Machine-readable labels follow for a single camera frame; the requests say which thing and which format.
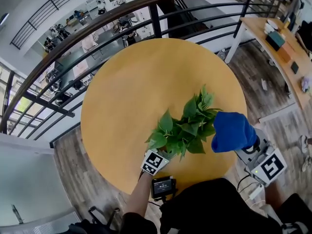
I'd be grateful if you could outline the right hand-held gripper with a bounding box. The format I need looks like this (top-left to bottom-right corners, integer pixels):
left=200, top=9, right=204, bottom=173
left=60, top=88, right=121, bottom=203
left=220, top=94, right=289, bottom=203
left=235, top=128, right=288, bottom=187

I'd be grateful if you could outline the small black screen device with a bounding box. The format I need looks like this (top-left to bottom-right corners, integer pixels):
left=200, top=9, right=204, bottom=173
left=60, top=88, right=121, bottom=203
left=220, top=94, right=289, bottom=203
left=151, top=176, right=176, bottom=202

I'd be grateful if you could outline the blue cloth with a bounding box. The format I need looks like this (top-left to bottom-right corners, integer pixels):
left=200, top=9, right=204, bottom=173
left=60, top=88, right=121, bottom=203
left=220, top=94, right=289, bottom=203
left=211, top=111, right=258, bottom=154

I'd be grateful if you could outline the frosted glass door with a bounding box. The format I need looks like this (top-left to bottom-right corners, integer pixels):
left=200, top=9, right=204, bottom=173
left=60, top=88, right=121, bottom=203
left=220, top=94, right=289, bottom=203
left=0, top=152, right=78, bottom=226

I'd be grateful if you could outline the black office chair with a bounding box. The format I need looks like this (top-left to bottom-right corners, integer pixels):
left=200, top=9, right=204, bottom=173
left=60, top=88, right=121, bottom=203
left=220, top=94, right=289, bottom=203
left=69, top=205, right=121, bottom=234

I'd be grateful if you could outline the long wooden white-legged table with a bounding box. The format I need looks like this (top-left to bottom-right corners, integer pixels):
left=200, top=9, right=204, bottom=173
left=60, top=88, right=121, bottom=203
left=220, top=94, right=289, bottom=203
left=224, top=16, right=312, bottom=112

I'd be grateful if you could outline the person's right forearm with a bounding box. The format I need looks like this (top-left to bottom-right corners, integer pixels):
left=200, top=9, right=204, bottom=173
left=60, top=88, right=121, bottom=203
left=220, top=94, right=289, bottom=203
left=263, top=179, right=287, bottom=211

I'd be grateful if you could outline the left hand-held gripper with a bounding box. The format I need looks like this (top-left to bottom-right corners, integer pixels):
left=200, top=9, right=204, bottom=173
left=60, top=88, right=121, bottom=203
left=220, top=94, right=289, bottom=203
left=140, top=149, right=170, bottom=176

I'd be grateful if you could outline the dark teal tissue box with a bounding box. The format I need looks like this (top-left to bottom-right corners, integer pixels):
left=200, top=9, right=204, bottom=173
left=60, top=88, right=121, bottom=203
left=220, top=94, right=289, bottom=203
left=265, top=31, right=286, bottom=51

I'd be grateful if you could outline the round yellow wooden table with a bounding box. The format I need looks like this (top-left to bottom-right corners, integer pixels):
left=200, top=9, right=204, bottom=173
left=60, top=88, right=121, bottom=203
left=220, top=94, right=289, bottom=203
left=0, top=0, right=287, bottom=148

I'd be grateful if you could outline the black door handle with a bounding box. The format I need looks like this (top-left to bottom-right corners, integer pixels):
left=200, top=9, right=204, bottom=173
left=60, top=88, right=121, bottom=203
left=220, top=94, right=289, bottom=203
left=11, top=204, right=25, bottom=224

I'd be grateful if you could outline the straight black balcony railing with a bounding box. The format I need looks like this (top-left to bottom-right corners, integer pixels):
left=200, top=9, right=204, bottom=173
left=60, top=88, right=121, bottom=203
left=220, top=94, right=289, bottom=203
left=10, top=0, right=98, bottom=50

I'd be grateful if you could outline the person's black shirt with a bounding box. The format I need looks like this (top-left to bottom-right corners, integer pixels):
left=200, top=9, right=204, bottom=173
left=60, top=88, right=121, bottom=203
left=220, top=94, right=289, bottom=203
left=119, top=178, right=312, bottom=234

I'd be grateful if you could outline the dark staircase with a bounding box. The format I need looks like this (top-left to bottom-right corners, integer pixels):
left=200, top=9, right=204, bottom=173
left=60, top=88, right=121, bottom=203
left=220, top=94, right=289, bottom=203
left=141, top=0, right=210, bottom=39

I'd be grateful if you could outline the green potted plant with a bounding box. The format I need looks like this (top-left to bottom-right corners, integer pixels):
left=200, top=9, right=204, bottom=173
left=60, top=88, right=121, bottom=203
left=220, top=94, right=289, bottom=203
left=145, top=84, right=223, bottom=161

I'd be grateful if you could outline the person's left forearm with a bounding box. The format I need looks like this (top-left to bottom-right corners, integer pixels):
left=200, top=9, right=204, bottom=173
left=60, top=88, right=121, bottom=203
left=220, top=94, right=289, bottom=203
left=124, top=171, right=153, bottom=219

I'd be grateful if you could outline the orange box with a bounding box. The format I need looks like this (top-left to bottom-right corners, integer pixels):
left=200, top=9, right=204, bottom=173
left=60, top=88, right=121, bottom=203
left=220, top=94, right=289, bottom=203
left=277, top=42, right=297, bottom=63

